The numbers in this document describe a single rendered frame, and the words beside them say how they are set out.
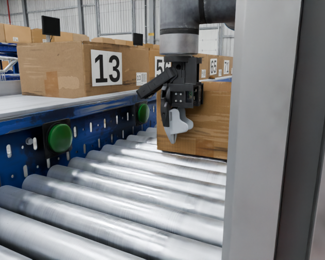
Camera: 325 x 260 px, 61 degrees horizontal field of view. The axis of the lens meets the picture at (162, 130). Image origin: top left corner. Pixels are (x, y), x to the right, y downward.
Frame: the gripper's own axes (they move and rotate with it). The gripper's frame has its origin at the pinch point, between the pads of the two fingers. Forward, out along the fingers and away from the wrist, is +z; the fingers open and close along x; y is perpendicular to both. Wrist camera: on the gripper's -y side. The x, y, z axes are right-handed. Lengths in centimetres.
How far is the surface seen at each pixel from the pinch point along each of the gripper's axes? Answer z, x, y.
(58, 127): -4.0, -15.9, -21.6
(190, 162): 5.8, 0.3, 5.3
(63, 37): -82, 438, -481
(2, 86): -11, -2, -61
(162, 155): 5.3, 1.1, -2.8
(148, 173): 5.2, -11.6, 0.0
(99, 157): 5.9, -6.3, -18.0
